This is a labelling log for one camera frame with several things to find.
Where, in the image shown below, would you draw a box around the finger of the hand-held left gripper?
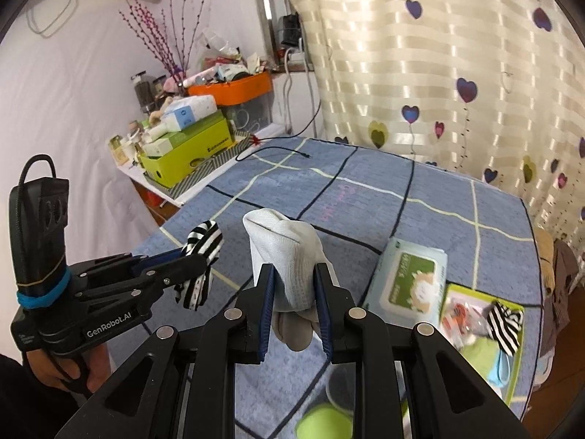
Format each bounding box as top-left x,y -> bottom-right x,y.
77,254 -> 208,304
68,247 -> 186,281

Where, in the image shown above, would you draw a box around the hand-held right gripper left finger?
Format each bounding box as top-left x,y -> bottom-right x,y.
55,263 -> 277,439

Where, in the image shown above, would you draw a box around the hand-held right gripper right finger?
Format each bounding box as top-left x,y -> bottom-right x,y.
313,263 -> 533,439

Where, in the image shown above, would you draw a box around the black and white striped sock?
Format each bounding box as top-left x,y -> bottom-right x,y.
174,219 -> 224,310
486,301 -> 524,356

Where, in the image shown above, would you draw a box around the light grey sock pair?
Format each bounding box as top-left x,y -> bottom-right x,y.
242,208 -> 340,354

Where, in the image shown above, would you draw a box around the clear snack packet orange print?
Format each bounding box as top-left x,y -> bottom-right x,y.
442,297 -> 487,346

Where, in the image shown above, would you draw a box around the green towel with bird print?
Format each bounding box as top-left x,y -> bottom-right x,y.
459,339 -> 500,372

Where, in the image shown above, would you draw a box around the blue face masks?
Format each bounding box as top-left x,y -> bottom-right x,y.
487,352 -> 513,387

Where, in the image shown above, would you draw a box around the green cardboard box white inside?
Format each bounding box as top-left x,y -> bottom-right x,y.
400,282 -> 526,421

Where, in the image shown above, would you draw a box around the person's left forearm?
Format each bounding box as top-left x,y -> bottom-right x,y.
0,352 -> 92,439

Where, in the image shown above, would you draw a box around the person's left hand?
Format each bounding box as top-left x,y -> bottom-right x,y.
24,343 -> 111,394

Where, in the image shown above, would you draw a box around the clear plastic container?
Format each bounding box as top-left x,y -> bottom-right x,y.
326,366 -> 358,418

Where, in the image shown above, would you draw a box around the green and white wet wipes pack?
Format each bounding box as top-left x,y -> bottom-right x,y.
362,236 -> 449,326

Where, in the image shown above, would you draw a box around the green plastic lid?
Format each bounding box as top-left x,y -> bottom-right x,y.
295,401 -> 356,439

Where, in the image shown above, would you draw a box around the green shoe box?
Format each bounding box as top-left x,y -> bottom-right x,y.
139,114 -> 236,188

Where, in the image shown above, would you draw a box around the striped cardboard box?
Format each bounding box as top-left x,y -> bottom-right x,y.
167,135 -> 257,195

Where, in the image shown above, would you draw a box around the white and green carton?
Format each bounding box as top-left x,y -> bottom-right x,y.
143,130 -> 184,156

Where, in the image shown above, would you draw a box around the blue checked blanket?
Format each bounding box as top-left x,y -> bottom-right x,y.
91,136 -> 547,439

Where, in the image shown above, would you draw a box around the blue and white tissue pack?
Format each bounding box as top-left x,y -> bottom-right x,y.
162,95 -> 218,131

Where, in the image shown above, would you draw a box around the dark glass jar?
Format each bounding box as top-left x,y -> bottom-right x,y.
131,71 -> 156,115

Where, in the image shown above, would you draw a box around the clear bin with orange lid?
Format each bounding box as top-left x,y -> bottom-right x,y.
187,72 -> 275,135

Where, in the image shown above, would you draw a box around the pile of assorted clutter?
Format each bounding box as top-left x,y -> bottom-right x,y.
189,27 -> 268,87

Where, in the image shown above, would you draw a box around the dried pink flower branches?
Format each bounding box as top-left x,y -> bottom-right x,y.
121,0 -> 215,83

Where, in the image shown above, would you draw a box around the brown garment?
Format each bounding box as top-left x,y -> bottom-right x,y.
535,229 -> 583,344

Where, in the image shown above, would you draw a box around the black power adapter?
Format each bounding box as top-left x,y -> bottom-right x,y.
279,14 -> 303,49

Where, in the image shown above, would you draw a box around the cream curtain with heart print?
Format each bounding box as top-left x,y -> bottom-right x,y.
265,0 -> 585,248

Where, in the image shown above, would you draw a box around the thin black cable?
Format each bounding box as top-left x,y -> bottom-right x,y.
235,101 -> 323,163

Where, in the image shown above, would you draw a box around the white power cables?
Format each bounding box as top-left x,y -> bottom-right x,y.
282,50 -> 321,135

